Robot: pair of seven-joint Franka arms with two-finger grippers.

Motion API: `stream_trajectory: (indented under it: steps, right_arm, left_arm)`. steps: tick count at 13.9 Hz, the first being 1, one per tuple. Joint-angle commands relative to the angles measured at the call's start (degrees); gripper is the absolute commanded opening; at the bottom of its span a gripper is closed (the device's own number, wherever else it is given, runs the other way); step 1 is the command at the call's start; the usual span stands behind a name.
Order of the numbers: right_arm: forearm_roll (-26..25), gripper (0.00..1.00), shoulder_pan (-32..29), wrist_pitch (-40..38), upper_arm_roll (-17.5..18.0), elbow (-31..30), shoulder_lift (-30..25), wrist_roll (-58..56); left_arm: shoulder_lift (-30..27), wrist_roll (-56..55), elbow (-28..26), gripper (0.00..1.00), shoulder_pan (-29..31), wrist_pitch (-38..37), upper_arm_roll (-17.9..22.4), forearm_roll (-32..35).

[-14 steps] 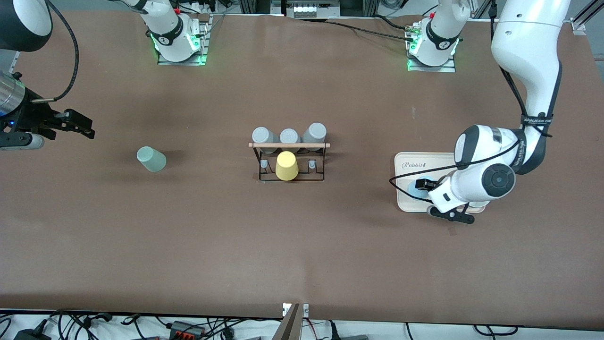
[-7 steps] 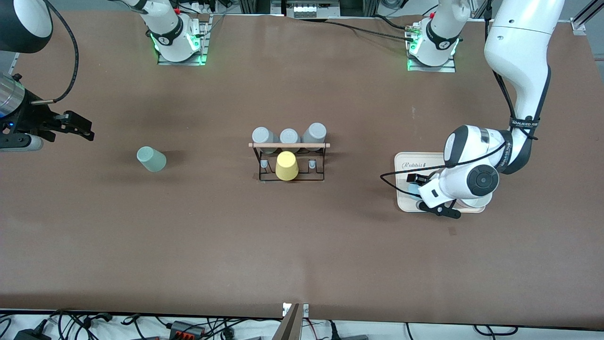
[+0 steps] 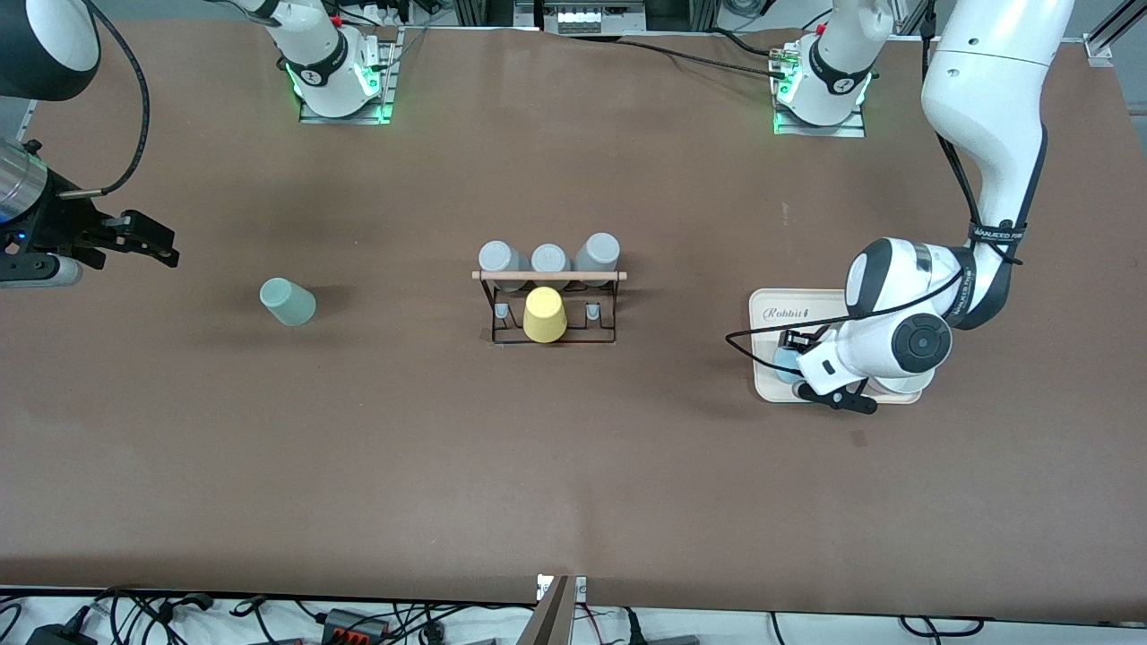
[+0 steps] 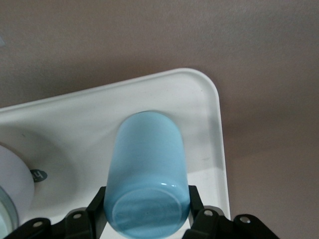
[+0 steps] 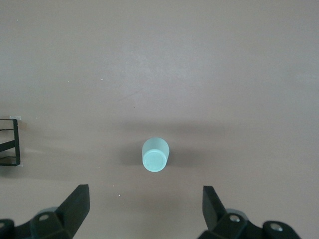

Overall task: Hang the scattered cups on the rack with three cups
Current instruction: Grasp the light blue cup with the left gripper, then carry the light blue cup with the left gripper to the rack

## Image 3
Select pale green plastic cup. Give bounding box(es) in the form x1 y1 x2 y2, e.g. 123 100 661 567
259 277 317 328

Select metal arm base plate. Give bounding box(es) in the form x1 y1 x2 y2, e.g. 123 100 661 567
298 25 400 125
772 43 867 138

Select yellow plastic cup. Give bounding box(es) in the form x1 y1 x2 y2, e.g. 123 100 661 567
523 286 569 344

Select beige rectangular tray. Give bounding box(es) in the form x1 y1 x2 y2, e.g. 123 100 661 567
749 288 923 405

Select white bowl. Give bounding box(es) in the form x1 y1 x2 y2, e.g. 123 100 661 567
865 374 933 396

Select white connector device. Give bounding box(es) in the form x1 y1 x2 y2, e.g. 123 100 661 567
556 0 646 35

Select grey plastic cup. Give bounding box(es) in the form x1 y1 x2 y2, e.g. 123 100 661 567
572 232 622 288
530 243 573 288
478 240 531 293

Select black wire cup rack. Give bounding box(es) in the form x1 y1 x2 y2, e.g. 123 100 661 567
471 267 628 347

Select black power adapter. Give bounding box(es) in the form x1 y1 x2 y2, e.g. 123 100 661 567
25 623 98 645

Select tan camera stand post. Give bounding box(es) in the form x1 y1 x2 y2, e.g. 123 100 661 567
518 575 574 645

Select black cable across table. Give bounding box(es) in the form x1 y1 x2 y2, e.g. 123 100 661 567
573 34 794 80

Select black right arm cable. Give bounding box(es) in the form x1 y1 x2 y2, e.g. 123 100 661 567
54 0 151 198

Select black power strip red switches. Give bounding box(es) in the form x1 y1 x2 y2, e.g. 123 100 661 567
318 607 391 645

